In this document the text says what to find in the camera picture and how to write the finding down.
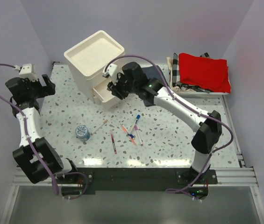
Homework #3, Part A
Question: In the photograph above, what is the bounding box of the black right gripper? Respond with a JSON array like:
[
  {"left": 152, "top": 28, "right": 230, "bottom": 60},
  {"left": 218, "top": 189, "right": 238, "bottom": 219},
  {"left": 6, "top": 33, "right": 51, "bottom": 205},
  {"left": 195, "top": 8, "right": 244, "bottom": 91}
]
[{"left": 107, "top": 73, "right": 137, "bottom": 100}]

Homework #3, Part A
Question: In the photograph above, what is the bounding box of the cream drawer organizer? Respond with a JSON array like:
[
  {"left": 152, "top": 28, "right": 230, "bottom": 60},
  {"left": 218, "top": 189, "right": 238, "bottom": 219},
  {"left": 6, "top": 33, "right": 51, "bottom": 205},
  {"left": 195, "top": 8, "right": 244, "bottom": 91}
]
[{"left": 64, "top": 30, "right": 125, "bottom": 108}]

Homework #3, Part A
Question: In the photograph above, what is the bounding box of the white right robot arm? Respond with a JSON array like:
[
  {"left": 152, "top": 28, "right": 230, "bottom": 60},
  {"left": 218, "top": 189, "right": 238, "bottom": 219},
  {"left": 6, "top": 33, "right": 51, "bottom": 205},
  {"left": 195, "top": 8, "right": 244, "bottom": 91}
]
[{"left": 103, "top": 62, "right": 222, "bottom": 183}]

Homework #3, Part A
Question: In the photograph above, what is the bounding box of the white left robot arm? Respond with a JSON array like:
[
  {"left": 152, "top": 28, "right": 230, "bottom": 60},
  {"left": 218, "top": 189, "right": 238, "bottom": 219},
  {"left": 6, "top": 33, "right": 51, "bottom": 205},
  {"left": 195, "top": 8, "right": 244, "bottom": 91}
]
[{"left": 5, "top": 74, "right": 79, "bottom": 184}]

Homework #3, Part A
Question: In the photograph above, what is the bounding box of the blue-capped white marker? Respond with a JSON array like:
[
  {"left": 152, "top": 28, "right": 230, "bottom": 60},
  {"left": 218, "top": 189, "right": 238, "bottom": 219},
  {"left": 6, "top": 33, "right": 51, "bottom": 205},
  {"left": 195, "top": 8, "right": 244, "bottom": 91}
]
[{"left": 128, "top": 115, "right": 140, "bottom": 136}]

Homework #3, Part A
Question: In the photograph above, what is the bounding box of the orange marker pen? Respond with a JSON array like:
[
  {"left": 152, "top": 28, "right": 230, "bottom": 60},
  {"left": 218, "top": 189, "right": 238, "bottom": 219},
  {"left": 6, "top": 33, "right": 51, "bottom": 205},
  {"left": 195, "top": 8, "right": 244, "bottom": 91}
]
[{"left": 121, "top": 125, "right": 136, "bottom": 146}]

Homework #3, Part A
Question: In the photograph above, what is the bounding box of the dark blue pencil pouch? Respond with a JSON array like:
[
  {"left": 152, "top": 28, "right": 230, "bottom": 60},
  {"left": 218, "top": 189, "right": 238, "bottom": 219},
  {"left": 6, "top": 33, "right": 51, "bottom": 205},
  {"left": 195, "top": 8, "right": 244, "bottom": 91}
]
[{"left": 142, "top": 65, "right": 174, "bottom": 107}]

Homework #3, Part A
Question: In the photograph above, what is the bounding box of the red pen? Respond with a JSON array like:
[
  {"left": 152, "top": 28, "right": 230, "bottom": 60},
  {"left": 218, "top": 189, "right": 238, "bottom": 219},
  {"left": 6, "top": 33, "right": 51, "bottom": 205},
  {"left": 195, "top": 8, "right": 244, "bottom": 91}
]
[{"left": 110, "top": 130, "right": 117, "bottom": 154}]

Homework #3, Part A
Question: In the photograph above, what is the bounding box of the blue patterned tape roll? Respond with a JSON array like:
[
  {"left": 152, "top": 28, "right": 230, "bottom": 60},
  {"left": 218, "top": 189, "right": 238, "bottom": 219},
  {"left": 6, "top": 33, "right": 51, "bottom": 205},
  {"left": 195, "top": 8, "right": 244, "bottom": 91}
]
[{"left": 75, "top": 125, "right": 90, "bottom": 141}]

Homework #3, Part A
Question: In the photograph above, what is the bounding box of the pink-capped white marker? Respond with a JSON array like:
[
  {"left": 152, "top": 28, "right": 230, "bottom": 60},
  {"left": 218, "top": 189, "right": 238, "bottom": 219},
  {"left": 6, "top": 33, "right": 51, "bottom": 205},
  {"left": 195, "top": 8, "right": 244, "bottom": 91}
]
[{"left": 135, "top": 125, "right": 143, "bottom": 146}]

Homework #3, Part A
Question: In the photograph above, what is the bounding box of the white cloth basket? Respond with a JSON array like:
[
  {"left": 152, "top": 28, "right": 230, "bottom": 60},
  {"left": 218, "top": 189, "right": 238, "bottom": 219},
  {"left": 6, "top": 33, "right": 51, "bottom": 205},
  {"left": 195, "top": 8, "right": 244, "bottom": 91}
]
[{"left": 166, "top": 57, "right": 228, "bottom": 98}]

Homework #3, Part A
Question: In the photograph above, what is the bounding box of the black white checkered cloth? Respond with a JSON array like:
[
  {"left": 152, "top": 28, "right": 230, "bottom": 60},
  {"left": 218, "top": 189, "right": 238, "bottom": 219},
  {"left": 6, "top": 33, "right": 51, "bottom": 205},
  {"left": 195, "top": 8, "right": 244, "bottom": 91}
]
[{"left": 171, "top": 53, "right": 180, "bottom": 87}]

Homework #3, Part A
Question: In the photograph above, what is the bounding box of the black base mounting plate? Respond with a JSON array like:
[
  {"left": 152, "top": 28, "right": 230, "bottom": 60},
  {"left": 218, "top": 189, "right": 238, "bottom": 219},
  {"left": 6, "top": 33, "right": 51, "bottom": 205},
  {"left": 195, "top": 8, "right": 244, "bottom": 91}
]
[{"left": 57, "top": 168, "right": 218, "bottom": 196}]

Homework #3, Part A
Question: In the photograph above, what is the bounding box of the red folded cloth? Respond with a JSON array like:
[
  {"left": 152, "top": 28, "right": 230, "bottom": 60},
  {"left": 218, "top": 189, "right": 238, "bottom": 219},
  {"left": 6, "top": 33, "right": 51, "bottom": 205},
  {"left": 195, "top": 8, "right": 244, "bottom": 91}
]
[{"left": 178, "top": 53, "right": 231, "bottom": 94}]

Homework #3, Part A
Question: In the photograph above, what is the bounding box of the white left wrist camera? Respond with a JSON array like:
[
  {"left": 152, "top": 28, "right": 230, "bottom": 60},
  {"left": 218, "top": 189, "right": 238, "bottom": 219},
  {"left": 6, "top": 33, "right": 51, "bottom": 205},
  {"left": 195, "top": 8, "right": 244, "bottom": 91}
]
[{"left": 14, "top": 63, "right": 37, "bottom": 81}]

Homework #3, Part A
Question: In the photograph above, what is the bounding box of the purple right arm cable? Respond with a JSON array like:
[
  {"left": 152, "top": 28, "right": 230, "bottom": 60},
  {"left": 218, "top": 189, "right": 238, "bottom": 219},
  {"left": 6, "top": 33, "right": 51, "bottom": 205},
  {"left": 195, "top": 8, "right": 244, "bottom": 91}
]
[{"left": 103, "top": 55, "right": 234, "bottom": 199}]

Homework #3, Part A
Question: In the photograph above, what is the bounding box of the aluminium frame rail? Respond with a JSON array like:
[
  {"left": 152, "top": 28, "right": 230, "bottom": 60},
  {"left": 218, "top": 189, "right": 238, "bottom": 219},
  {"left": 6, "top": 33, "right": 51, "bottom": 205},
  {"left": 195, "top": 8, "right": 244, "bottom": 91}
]
[{"left": 1, "top": 94, "right": 264, "bottom": 224}]

